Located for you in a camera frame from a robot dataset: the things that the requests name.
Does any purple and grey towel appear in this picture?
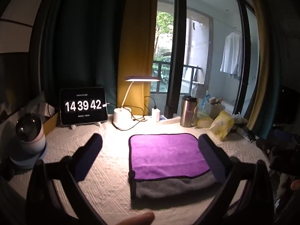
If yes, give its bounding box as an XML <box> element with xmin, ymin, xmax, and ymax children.
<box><xmin>128</xmin><ymin>133</ymin><xmax>218</xmax><ymax>200</ymax></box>

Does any person's hand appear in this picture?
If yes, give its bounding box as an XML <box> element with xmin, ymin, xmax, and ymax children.
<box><xmin>116</xmin><ymin>211</ymin><xmax>155</xmax><ymax>225</ymax></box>

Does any white tablet stand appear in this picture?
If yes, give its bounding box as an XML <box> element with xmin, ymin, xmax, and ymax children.
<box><xmin>70</xmin><ymin>122</ymin><xmax>101</xmax><ymax>130</ymax></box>

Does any yellow tissue pack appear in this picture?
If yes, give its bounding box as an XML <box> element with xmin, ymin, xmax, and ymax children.
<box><xmin>209</xmin><ymin>110</ymin><xmax>234</xmax><ymax>141</ymax></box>

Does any yellow tissue box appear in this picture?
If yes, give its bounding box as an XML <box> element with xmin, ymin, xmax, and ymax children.
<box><xmin>196</xmin><ymin>111</ymin><xmax>214</xmax><ymax>128</ymax></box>

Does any white plastic basket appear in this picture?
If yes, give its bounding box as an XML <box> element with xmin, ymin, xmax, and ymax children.
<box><xmin>204</xmin><ymin>102</ymin><xmax>223</xmax><ymax>119</ymax></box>

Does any black tablet clock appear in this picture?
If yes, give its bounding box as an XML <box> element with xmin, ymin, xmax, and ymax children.
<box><xmin>59</xmin><ymin>86</ymin><xmax>108</xmax><ymax>125</ymax></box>

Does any stainless steel tumbler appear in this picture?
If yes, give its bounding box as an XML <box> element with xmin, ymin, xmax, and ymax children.
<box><xmin>180</xmin><ymin>95</ymin><xmax>198</xmax><ymax>128</ymax></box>

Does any white desk lamp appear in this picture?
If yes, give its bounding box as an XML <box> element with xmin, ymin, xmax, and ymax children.
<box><xmin>112</xmin><ymin>76</ymin><xmax>161</xmax><ymax>131</ymax></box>

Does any white charger plug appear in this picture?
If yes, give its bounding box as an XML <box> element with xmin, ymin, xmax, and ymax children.
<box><xmin>151</xmin><ymin>108</ymin><xmax>160</xmax><ymax>122</ymax></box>

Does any white hanging shirt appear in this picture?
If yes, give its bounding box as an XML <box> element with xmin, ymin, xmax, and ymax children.
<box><xmin>220</xmin><ymin>32</ymin><xmax>243</xmax><ymax>79</ymax></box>

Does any dark green curtain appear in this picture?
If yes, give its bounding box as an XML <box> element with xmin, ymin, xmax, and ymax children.
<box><xmin>40</xmin><ymin>0</ymin><xmax>126</xmax><ymax>112</ymax></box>

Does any yellow curtain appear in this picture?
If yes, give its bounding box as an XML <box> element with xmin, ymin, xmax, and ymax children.
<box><xmin>117</xmin><ymin>0</ymin><xmax>157</xmax><ymax>106</ymax></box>

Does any black lamp cable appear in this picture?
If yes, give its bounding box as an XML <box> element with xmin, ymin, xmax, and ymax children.
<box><xmin>112</xmin><ymin>95</ymin><xmax>158</xmax><ymax>131</ymax></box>

